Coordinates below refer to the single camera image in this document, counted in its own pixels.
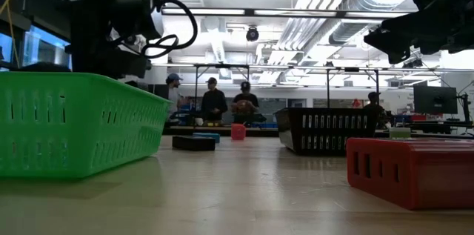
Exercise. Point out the red round background object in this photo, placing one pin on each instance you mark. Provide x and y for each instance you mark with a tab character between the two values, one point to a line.
356	104

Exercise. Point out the blue lit window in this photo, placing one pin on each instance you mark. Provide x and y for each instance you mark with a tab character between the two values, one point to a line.
48	53

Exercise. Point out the green plastic basket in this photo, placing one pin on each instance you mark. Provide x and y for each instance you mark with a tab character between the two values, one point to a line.
81	127

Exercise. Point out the small pale box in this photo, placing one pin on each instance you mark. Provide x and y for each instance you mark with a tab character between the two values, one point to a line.
400	133

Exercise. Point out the teal box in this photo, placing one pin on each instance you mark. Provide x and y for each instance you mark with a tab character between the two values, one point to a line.
212	136

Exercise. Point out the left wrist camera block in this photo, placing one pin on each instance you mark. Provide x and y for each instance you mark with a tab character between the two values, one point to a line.
135	12

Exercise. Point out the dark background workbench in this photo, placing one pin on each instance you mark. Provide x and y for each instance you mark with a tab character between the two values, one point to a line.
259	131

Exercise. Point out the red slotted box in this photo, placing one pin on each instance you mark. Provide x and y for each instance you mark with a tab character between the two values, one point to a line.
426	175

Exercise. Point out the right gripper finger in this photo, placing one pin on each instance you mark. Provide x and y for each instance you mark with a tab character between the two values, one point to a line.
396	46
414	23

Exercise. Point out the black round spotlight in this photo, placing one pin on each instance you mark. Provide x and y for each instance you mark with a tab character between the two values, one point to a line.
252	35

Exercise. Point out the black metal frame stand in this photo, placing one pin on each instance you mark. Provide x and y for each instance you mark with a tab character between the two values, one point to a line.
222	66
352	69

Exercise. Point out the black computer monitor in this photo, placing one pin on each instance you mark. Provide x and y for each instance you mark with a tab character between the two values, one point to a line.
435	99

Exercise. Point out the small red cube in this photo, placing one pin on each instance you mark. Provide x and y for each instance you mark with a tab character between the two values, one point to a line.
238	132

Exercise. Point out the black plastic basket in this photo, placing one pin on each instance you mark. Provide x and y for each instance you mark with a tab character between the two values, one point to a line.
333	132

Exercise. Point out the person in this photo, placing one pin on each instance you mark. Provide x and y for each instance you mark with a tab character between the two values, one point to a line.
174	94
214	103
245	103
374	98

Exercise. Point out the black box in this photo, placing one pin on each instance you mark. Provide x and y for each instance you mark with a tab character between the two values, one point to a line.
192	143

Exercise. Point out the long ceiling light bar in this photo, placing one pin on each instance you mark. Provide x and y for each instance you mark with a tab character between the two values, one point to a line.
296	12

